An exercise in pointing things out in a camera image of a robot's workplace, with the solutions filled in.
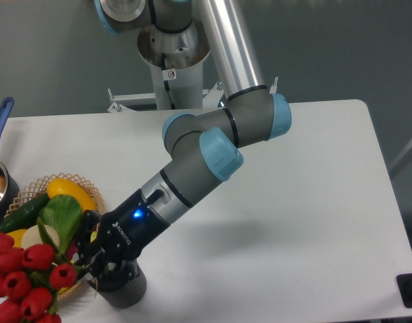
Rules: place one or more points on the yellow bell pepper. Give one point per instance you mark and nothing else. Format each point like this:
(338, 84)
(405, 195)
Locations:
(17, 236)

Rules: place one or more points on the yellow banana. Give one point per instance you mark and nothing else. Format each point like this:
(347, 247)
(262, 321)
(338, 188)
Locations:
(69, 289)

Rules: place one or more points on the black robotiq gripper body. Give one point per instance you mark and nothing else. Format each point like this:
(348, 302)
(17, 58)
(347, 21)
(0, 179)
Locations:
(126, 230)

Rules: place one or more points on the black device at edge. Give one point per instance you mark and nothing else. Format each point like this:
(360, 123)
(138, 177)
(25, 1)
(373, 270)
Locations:
(404, 283)

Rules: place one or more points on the blue handled saucepan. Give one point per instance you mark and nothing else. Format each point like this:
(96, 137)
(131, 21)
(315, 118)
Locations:
(9, 188)

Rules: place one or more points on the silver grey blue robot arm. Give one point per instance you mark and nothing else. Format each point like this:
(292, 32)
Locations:
(205, 70)

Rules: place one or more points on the red tulip bouquet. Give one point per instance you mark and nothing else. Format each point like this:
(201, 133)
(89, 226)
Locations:
(31, 278)

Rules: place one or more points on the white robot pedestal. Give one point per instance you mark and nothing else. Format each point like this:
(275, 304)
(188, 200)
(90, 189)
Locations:
(176, 59)

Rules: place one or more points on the dark grey ribbed vase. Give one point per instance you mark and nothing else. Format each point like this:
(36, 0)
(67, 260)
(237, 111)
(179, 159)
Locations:
(130, 294)

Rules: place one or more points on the purple sweet potato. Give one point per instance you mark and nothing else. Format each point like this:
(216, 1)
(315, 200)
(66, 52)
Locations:
(72, 249)

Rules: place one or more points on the green cucumber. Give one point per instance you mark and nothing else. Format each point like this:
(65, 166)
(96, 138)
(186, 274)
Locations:
(24, 216)

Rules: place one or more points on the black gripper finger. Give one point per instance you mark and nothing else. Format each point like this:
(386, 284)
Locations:
(107, 271)
(89, 252)

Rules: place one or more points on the woven wicker basket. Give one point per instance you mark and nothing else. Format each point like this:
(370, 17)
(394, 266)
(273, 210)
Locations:
(39, 187)

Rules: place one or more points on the green bok choy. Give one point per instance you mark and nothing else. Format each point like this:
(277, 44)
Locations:
(64, 214)

